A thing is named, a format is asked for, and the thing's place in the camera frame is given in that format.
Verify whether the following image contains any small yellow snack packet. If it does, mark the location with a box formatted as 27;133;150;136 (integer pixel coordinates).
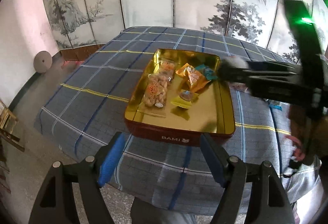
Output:
170;89;200;109

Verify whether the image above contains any round grey stone disc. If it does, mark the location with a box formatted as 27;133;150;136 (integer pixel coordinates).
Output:
34;51;52;72

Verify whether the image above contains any small wooden stool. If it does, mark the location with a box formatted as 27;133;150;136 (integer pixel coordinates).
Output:
0;100;26;153

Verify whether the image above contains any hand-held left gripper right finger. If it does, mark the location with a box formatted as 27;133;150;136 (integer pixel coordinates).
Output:
200;133;295;224

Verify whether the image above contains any blue plaid tablecloth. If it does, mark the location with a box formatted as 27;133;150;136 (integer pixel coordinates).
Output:
34;26;321;214

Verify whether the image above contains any clear bag of fried twists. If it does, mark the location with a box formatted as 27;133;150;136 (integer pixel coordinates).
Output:
157;59;177;81
142;73;171;109

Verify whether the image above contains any red tin box gold interior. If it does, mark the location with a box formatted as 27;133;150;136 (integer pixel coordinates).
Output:
123;48;236;148

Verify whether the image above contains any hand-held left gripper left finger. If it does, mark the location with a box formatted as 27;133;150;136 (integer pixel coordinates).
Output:
28;132;126;224

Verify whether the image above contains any orange snack packet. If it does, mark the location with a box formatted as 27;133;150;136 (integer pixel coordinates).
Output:
175;63;213;94

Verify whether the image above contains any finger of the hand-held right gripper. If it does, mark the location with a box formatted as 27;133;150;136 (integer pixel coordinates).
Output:
222;61;298;74
217;71;257;85

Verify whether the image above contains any person's right hand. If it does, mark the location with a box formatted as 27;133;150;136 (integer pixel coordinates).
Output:
284;106;308;162

